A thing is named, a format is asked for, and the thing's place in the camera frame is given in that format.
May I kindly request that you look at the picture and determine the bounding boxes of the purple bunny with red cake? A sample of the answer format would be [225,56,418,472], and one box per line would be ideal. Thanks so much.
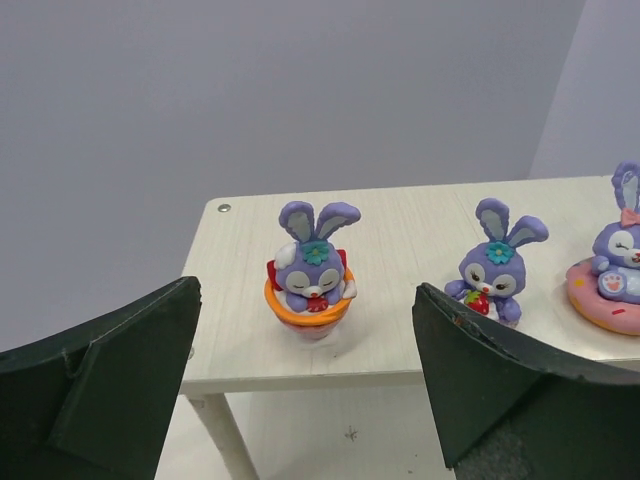
[444,198,549,328]

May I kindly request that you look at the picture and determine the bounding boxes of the light wooden two-tier shelf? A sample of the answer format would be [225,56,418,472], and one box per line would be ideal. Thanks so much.
[157,176,639,479]

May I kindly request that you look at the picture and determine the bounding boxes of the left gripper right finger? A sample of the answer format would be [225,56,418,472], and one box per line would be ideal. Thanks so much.
[412,283,639,479]

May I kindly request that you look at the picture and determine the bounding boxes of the large bunny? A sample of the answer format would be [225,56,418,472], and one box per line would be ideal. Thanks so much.
[566,162,639,336]

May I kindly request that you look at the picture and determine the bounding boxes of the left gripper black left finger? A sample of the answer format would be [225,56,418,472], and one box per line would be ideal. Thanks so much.
[1,276,201,479]

